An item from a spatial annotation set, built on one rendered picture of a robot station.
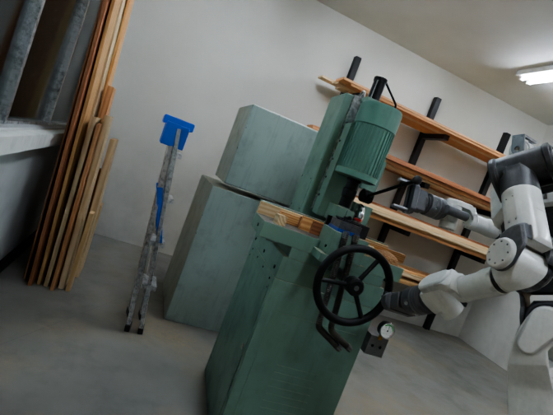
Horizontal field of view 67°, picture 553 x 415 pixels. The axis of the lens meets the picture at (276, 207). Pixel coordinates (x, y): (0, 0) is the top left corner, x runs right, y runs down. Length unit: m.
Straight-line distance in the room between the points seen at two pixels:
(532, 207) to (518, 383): 0.52
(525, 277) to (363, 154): 0.82
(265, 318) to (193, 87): 2.72
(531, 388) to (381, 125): 0.99
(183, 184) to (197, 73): 1.00
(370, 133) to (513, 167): 0.63
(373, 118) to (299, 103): 2.49
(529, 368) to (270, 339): 0.84
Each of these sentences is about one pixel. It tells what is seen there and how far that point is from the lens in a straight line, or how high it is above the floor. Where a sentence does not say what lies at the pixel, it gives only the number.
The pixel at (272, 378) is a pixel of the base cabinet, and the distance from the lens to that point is 1.74.
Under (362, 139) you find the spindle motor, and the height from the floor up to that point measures 1.32.
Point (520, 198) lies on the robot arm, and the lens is 1.17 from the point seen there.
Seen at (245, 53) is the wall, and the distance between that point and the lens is 4.07.
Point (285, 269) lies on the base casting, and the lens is 1.58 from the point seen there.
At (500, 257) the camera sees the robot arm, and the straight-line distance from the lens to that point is 1.09.
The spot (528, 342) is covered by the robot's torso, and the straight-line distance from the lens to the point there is 1.37.
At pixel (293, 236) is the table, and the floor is 0.88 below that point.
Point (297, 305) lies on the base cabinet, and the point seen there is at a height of 0.63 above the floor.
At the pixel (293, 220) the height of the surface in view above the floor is 0.92.
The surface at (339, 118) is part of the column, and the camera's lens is 1.93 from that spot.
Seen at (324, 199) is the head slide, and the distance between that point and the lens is 1.82.
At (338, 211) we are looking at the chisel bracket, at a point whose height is 1.02.
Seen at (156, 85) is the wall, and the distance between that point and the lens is 3.95.
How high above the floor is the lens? 1.08
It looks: 4 degrees down
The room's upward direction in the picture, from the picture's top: 21 degrees clockwise
